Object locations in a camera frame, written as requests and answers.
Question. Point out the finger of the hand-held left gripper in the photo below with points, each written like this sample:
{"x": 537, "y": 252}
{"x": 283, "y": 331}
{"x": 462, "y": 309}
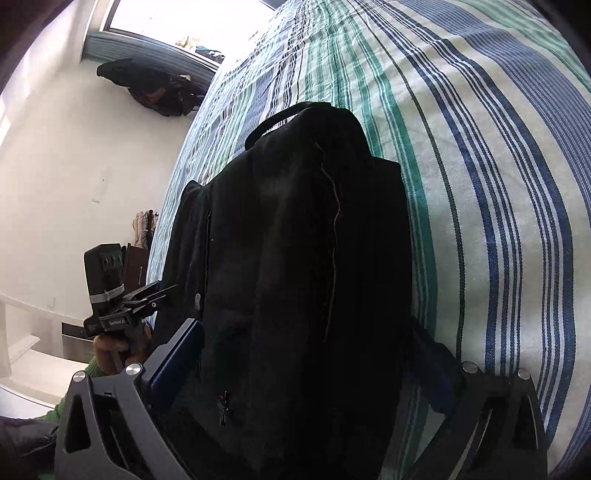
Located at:
{"x": 147, "y": 292}
{"x": 145, "y": 308}

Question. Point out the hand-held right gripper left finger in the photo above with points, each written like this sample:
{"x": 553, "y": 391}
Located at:
{"x": 184, "y": 355}

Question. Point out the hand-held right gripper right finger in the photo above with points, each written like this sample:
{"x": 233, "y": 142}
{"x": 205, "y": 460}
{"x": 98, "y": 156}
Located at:
{"x": 438, "y": 383}

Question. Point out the black pants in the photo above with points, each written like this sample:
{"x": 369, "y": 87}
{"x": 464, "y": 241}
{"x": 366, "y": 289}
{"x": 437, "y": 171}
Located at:
{"x": 300, "y": 277}

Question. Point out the person's left forearm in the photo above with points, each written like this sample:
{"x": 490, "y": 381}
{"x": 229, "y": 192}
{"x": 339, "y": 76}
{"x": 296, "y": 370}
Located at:
{"x": 90, "y": 374}

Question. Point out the person's left hand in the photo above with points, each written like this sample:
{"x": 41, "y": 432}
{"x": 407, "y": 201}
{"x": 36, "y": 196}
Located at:
{"x": 111, "y": 353}

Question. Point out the brown board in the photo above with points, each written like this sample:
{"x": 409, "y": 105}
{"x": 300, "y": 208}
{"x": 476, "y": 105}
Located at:
{"x": 136, "y": 265}

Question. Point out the beige shoes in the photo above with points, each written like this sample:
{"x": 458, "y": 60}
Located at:
{"x": 144, "y": 228}

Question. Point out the grey metal box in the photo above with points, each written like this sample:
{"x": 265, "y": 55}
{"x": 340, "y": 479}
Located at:
{"x": 76, "y": 346}

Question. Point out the white furniture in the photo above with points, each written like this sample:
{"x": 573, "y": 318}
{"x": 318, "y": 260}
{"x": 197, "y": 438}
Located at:
{"x": 23, "y": 346}

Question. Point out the dark hanging jacket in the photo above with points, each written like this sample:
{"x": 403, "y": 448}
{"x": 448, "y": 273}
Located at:
{"x": 147, "y": 85}

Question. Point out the striped bed sheet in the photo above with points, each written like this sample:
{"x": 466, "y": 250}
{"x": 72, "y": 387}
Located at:
{"x": 485, "y": 184}

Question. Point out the clutter on window sill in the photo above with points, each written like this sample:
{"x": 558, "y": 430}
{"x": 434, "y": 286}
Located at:
{"x": 198, "y": 48}

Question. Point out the window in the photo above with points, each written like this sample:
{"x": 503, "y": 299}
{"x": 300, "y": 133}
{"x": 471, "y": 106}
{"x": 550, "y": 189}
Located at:
{"x": 184, "y": 18}

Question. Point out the grey ribbed wall panel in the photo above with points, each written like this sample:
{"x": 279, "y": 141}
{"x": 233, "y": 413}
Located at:
{"x": 138, "y": 53}

